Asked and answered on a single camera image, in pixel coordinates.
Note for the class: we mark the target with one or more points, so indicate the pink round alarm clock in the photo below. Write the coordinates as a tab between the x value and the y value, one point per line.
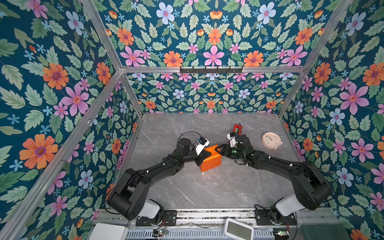
271	140

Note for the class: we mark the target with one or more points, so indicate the white timer display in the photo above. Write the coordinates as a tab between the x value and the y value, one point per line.
237	230

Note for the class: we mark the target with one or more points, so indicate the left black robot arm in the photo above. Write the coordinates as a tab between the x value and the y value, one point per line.
129	195

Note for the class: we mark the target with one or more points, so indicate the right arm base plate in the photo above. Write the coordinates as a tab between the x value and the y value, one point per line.
264	217

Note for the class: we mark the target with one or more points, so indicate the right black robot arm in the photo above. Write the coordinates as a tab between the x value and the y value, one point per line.
311	188

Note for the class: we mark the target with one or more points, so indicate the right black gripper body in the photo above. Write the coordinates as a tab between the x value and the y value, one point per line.
234	153

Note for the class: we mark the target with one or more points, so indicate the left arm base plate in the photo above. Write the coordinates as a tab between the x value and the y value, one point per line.
163	218

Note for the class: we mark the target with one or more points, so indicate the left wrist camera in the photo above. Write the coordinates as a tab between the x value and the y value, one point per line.
201	144

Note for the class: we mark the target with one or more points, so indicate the black hook rail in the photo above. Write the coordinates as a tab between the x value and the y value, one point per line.
211	70

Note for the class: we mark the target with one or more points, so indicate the white box device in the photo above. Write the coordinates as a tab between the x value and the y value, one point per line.
108	232

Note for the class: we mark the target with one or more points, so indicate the red tape dispenser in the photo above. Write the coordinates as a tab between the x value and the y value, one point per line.
237	130

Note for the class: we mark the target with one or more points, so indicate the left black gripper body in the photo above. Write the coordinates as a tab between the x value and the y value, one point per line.
190	156

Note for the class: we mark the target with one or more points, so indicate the green mat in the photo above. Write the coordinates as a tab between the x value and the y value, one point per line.
324	232

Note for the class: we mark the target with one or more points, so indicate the yellow orange wrapping paper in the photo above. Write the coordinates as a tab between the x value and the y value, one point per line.
213	160

